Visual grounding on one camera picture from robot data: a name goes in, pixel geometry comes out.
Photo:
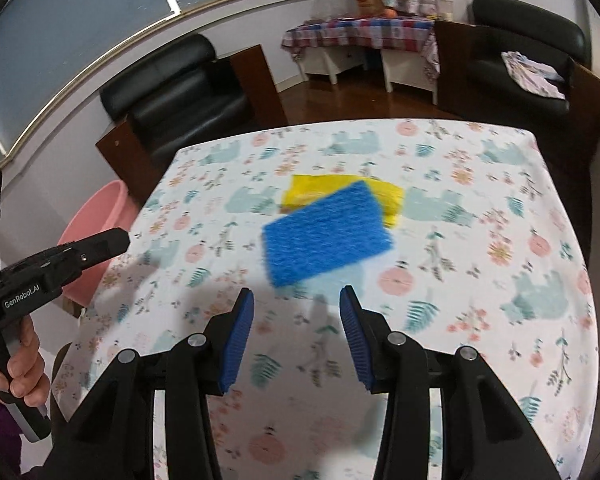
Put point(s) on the black leather sofa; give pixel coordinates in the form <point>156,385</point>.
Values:
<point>520,25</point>

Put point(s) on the black leather armchair wooden sides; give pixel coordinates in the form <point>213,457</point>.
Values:
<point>180,95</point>

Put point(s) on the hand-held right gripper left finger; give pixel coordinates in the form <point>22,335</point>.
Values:
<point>237,342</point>

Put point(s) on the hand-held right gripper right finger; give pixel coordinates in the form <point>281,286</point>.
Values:
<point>355,342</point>

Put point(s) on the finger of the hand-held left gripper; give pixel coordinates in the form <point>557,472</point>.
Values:
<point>100,247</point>

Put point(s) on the large curved window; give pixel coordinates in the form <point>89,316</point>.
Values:
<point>80,25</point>

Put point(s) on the plaid tablecloth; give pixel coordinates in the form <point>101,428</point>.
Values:
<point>350,30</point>

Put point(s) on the patterned cloth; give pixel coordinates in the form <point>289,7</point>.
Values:
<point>532,75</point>

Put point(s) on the yellow sponge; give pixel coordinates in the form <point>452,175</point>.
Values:
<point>310,190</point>

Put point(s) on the person's left hand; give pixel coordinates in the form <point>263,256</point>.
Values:
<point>22,375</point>

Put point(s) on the white side table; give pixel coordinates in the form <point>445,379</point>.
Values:
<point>410,72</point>

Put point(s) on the pink plastic basin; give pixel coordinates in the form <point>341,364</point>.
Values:
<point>95,215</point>

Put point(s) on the clear plastic bag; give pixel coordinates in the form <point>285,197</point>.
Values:
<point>330,10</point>

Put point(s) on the floral printed tablecloth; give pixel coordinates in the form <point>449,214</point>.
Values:
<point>480,285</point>

